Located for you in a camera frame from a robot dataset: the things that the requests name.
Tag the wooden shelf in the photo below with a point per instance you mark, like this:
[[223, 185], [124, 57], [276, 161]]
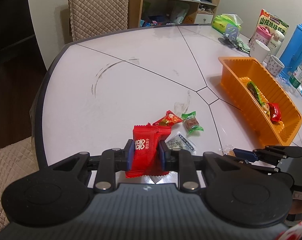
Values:
[[163, 5]]

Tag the clear blue-print snack packet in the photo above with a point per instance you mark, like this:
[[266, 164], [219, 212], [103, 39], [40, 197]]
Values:
[[179, 143]]

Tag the large red snack packet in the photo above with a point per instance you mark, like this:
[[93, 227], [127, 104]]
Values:
[[146, 140]]

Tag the clear box blue label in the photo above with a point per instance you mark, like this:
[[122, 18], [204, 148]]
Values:
[[285, 85]]

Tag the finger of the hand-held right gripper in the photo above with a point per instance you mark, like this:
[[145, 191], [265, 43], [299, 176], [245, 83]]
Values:
[[285, 152], [244, 154]]

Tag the dark wooden door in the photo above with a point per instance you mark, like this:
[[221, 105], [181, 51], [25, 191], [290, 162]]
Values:
[[11, 5]]

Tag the clear water bottle green label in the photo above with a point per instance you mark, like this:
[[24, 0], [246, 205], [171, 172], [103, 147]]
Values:
[[300, 76]]

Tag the red patterned clothing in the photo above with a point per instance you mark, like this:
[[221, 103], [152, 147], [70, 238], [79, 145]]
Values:
[[294, 231]]

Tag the orange plastic tray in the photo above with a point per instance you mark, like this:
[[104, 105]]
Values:
[[233, 85]]

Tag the white plastic bag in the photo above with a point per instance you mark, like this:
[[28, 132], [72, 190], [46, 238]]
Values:
[[179, 15]]

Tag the pink lidded cup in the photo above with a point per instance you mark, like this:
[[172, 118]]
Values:
[[260, 33]]

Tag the beige quilted chair seat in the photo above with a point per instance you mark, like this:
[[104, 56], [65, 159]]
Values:
[[11, 175]]

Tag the beige quilted chair back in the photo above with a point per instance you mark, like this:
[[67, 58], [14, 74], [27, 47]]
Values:
[[98, 7]]

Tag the green cloth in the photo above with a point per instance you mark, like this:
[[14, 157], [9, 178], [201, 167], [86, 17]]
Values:
[[242, 46]]

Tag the green candy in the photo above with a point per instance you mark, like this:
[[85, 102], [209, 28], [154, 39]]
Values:
[[192, 123]]

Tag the yellow clear candy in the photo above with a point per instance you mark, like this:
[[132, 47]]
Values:
[[265, 108]]

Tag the patterned white mug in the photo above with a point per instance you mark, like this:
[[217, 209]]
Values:
[[275, 66]]

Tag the red gold candy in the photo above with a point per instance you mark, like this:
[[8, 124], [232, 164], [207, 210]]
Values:
[[167, 120]]

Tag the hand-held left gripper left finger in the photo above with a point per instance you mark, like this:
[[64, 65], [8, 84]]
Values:
[[130, 155]]

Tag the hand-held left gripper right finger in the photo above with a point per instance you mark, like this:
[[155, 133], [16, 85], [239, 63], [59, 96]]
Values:
[[163, 155]]

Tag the grey phone stand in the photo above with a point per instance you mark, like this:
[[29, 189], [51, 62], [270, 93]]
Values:
[[230, 33]]

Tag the green tissue pack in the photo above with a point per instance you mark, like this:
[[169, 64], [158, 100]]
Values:
[[224, 22]]

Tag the blue thermos jug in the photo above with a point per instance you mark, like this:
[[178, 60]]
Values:
[[295, 47]]

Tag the brown candy clear wrapper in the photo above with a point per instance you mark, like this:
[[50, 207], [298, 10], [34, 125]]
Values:
[[229, 151]]

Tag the white thermos bottle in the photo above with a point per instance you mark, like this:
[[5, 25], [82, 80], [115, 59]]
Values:
[[277, 42]]

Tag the plain white mug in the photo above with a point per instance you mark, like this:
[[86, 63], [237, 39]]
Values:
[[258, 52]]

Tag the yellow green seed bag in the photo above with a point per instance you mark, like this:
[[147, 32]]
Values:
[[270, 17]]

